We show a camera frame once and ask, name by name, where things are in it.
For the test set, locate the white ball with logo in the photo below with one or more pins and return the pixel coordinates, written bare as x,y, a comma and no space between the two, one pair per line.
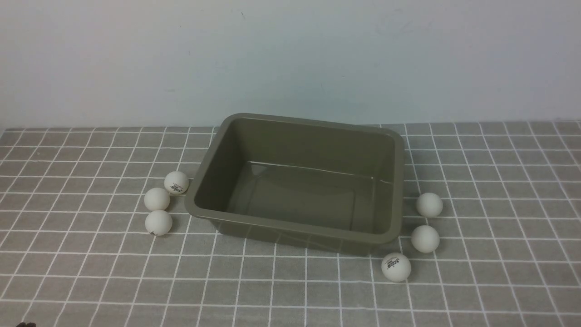
396,267
176,182

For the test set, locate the white plain ball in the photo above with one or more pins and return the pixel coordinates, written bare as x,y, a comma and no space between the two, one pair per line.
156,199
425,239
429,205

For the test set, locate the olive green plastic bin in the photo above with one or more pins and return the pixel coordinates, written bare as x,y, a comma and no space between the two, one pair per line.
306,183

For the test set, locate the grey checked tablecloth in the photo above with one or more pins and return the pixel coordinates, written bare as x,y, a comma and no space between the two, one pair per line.
75,251

